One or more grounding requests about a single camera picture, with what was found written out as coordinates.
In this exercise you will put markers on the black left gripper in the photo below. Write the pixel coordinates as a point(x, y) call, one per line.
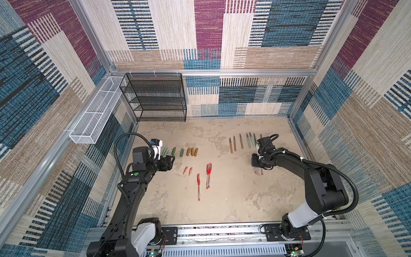
point(165, 164)

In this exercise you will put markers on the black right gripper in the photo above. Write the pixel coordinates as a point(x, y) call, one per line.
point(254, 163)

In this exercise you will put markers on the brown pen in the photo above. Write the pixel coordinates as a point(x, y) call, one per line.
point(231, 147)
point(241, 141)

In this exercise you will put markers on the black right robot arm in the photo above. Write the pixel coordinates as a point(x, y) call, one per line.
point(324, 189)

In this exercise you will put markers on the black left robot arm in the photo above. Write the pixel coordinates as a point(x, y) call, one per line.
point(119, 239)

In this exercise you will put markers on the black wire mesh shelf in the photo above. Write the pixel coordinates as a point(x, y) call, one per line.
point(155, 97)

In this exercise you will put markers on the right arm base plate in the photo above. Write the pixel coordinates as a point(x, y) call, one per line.
point(277, 232)

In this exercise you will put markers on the aluminium mounting rail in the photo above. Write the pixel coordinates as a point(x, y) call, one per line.
point(190, 235)

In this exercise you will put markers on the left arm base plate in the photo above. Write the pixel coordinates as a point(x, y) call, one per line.
point(168, 236)

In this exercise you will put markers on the white wire mesh basket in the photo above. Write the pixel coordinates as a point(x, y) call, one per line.
point(94, 119)

